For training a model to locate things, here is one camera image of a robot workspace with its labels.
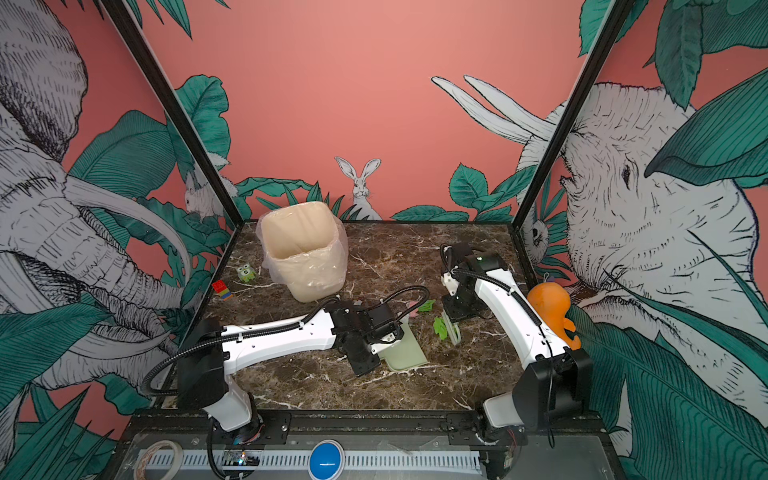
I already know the light green dustpan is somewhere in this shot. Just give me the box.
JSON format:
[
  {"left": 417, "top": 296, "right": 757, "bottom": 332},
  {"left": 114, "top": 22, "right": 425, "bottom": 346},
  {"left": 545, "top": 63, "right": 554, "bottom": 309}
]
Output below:
[{"left": 378, "top": 320, "right": 428, "bottom": 372}]

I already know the light green hand brush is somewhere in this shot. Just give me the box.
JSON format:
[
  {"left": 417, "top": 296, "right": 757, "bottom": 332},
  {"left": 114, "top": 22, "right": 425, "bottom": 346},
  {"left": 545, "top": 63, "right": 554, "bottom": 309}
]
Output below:
[{"left": 441, "top": 310, "right": 461, "bottom": 345}]

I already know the beige trash bin with liner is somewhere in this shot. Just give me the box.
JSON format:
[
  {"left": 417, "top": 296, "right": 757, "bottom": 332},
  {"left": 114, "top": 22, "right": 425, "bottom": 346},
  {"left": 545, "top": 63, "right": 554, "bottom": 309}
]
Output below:
[{"left": 256, "top": 201, "right": 348, "bottom": 303}]

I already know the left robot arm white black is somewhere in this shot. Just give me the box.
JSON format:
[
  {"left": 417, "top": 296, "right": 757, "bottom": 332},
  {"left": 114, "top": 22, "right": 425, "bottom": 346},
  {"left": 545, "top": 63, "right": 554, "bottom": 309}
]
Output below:
[{"left": 140, "top": 297, "right": 406, "bottom": 437}]

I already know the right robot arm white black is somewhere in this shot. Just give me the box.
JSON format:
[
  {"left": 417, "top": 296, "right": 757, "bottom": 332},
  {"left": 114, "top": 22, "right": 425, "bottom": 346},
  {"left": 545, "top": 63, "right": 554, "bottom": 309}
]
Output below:
[{"left": 439, "top": 243, "right": 593, "bottom": 431}]

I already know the green paper scrap upper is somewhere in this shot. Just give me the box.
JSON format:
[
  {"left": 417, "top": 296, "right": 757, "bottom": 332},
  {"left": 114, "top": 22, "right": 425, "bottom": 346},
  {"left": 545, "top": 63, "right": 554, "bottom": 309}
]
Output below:
[{"left": 417, "top": 299, "right": 435, "bottom": 312}]

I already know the green paper scrap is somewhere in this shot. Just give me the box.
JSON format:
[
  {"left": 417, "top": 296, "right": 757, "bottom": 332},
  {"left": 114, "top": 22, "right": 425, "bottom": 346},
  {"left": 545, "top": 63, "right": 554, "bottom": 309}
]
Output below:
[
  {"left": 433, "top": 317, "right": 448, "bottom": 340},
  {"left": 417, "top": 299, "right": 435, "bottom": 312}
]

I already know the green paper scrap centre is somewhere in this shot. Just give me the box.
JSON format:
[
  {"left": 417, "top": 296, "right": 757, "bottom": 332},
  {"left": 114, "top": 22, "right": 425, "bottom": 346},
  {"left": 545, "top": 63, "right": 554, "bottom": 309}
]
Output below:
[{"left": 433, "top": 317, "right": 448, "bottom": 340}]

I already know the orange plush toy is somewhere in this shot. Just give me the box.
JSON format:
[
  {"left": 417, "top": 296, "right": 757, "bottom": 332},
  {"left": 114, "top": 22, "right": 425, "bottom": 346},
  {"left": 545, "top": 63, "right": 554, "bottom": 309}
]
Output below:
[{"left": 527, "top": 282, "right": 582, "bottom": 350}]

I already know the small green frog toy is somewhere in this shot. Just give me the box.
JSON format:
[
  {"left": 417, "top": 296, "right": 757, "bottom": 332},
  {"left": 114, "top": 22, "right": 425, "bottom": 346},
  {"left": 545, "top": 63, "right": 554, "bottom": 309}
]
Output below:
[{"left": 237, "top": 264, "right": 256, "bottom": 283}]

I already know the blue round button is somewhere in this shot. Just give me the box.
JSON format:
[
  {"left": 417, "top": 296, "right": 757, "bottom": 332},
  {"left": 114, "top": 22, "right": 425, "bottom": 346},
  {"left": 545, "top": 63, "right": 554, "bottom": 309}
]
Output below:
[{"left": 308, "top": 440, "right": 346, "bottom": 480}]

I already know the red blue toy block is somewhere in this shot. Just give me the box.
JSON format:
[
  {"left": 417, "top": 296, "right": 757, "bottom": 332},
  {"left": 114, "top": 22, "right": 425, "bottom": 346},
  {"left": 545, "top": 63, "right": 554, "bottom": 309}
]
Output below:
[{"left": 211, "top": 280, "right": 232, "bottom": 299}]

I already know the coiled clear tube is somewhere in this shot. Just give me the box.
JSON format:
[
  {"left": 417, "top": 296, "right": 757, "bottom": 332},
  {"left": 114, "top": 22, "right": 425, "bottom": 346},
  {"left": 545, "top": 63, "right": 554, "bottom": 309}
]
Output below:
[{"left": 133, "top": 440, "right": 185, "bottom": 480}]

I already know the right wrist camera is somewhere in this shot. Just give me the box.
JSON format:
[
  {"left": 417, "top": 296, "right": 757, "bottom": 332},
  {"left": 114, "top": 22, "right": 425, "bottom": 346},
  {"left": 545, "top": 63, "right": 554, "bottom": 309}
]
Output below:
[{"left": 441, "top": 271, "right": 460, "bottom": 296}]

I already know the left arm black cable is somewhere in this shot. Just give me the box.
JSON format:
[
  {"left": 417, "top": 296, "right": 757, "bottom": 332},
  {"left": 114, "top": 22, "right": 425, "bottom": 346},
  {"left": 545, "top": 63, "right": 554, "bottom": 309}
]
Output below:
[{"left": 377, "top": 284, "right": 431, "bottom": 319}]

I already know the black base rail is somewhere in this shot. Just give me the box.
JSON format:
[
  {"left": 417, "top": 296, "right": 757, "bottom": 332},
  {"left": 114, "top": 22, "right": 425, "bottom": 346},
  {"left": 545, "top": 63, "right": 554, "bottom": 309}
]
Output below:
[{"left": 118, "top": 409, "right": 611, "bottom": 450}]

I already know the white slotted cable duct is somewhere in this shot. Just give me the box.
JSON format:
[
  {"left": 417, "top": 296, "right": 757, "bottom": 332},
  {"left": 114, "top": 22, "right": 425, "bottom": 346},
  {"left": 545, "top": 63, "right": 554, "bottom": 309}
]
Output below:
[{"left": 133, "top": 449, "right": 482, "bottom": 475}]

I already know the right black frame post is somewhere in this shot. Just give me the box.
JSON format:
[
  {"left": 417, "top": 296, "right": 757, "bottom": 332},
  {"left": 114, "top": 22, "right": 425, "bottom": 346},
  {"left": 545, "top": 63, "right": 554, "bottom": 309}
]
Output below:
[{"left": 511, "top": 0, "right": 634, "bottom": 231}]

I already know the black frame post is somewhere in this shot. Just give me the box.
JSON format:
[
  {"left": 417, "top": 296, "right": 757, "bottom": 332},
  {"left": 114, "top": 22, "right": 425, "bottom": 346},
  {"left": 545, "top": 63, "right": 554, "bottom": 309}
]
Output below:
[
  {"left": 101, "top": 1, "right": 245, "bottom": 230},
  {"left": 511, "top": 0, "right": 634, "bottom": 231}
]

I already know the left black frame post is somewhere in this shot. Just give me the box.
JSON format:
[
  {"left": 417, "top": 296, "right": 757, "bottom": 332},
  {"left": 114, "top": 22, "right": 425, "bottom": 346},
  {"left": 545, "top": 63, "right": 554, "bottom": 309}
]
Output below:
[{"left": 101, "top": 1, "right": 245, "bottom": 230}]

